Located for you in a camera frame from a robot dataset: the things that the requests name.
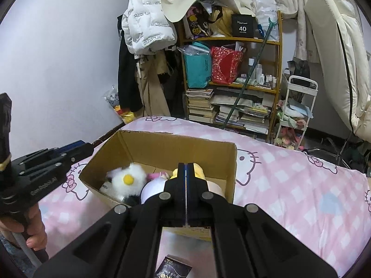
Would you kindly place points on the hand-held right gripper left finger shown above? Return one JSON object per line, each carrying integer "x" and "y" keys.
{"x": 181, "y": 191}

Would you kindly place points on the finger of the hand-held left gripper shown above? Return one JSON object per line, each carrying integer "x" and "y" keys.
{"x": 72, "y": 145}
{"x": 84, "y": 150}

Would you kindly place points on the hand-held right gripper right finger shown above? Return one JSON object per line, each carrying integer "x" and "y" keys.
{"x": 193, "y": 197}

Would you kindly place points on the yellow dog plush toy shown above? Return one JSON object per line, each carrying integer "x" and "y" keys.
{"x": 200, "y": 173}

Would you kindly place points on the small pink plush toy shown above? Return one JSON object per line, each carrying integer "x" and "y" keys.
{"x": 155, "y": 176}

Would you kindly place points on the white round plush toy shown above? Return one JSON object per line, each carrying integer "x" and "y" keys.
{"x": 150, "y": 191}

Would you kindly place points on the white flower plush toy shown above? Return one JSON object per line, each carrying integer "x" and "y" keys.
{"x": 116, "y": 182}

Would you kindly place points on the brown cardboard box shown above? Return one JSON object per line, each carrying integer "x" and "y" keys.
{"x": 130, "y": 144}

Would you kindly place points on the black and white plush toy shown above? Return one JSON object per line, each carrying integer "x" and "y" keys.
{"x": 132, "y": 200}

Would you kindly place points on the person's left hand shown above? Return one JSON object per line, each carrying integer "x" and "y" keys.
{"x": 37, "y": 223}

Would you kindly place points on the clear bag of toys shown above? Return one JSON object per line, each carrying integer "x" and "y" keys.
{"x": 116, "y": 101}

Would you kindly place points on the black snack packet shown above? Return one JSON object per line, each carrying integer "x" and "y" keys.
{"x": 174, "y": 268}

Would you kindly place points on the black hanging coat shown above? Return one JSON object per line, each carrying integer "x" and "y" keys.
{"x": 127, "y": 75}

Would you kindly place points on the stack of old books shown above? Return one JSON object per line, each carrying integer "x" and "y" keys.
{"x": 201, "y": 105}

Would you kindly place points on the beige hanging coat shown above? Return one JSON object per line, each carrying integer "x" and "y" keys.
{"x": 153, "y": 95}

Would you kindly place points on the pink cat-print blanket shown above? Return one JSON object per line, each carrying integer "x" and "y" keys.
{"x": 289, "y": 179}

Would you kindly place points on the pile of books and papers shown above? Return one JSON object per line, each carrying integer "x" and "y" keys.
{"x": 249, "y": 115}

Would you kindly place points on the teal paper bag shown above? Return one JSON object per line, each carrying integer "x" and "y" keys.
{"x": 198, "y": 69}

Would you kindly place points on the red patterned gift bag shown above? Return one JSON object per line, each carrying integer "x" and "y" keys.
{"x": 226, "y": 66}

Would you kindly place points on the group of small bottles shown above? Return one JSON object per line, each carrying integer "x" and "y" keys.
{"x": 265, "y": 79}

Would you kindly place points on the green clothes pole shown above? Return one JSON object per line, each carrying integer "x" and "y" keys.
{"x": 252, "y": 69}

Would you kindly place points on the white puffer jacket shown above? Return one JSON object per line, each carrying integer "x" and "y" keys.
{"x": 145, "y": 17}

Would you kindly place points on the white trolley cart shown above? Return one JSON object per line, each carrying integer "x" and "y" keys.
{"x": 301, "y": 88}

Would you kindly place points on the black metal stand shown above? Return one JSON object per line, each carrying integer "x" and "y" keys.
{"x": 342, "y": 153}

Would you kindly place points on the yellow wooden shelf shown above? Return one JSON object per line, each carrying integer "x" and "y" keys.
{"x": 232, "y": 40}

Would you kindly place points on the dark grey bag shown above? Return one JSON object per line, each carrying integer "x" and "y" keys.
{"x": 300, "y": 68}

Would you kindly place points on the cream wide-brim hat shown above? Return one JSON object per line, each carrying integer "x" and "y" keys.
{"x": 176, "y": 8}

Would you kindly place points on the black cartoon tote bag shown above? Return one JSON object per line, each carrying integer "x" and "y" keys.
{"x": 197, "y": 20}

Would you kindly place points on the yellow plastic bag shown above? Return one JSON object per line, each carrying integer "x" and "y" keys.
{"x": 221, "y": 20}

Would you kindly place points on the black square box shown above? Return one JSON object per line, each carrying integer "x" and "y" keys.
{"x": 243, "y": 26}

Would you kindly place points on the white plastic bag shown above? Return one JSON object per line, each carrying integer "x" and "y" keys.
{"x": 265, "y": 8}

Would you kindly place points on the cream floral cloth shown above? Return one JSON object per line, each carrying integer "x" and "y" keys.
{"x": 304, "y": 29}

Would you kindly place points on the cream folded mattress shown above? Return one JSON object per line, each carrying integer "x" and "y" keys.
{"x": 347, "y": 49}

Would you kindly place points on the dark wooden bed rail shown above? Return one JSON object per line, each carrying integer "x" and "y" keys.
{"x": 108, "y": 134}

